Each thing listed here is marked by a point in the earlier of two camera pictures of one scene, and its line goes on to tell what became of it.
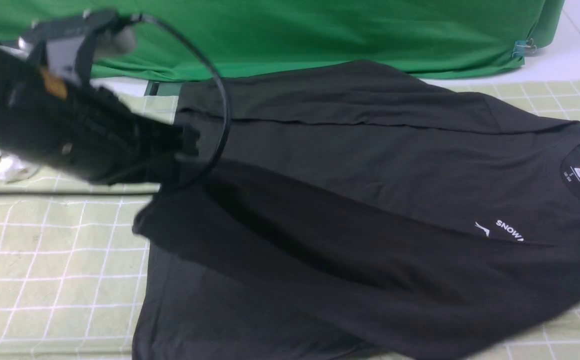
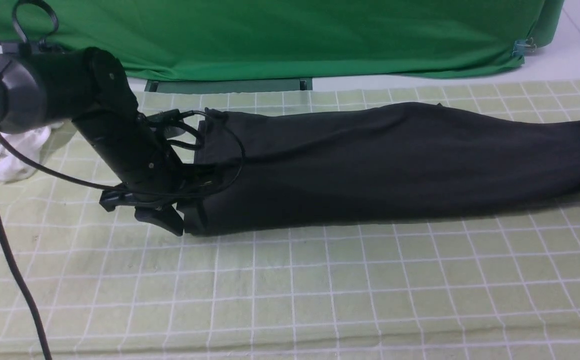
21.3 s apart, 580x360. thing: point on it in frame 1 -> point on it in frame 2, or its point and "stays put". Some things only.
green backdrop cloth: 233,40 stays put
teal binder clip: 523,48 stays put
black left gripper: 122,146 -> 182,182
